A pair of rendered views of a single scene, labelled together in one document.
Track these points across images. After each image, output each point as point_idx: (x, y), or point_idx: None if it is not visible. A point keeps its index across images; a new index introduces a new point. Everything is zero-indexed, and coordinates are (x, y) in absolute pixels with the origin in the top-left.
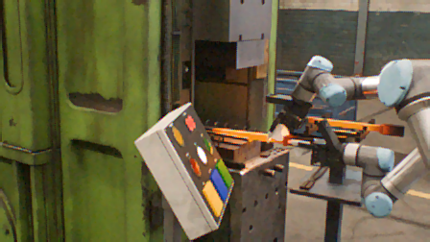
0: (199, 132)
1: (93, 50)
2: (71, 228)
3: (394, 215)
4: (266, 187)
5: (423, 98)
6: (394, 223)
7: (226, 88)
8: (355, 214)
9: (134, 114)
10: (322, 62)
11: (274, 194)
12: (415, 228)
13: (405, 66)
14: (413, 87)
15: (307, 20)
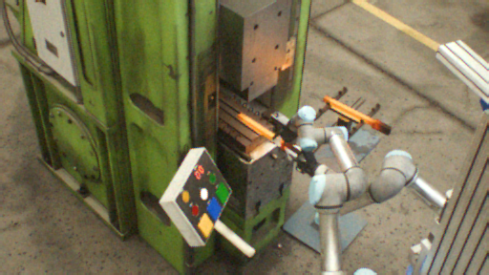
0: (206, 172)
1: (145, 74)
2: (135, 167)
3: (446, 107)
4: (272, 161)
5: (325, 209)
6: (440, 117)
7: None
8: (408, 101)
9: (171, 134)
10: (307, 116)
11: (281, 161)
12: (457, 127)
13: (319, 188)
14: (321, 200)
15: None
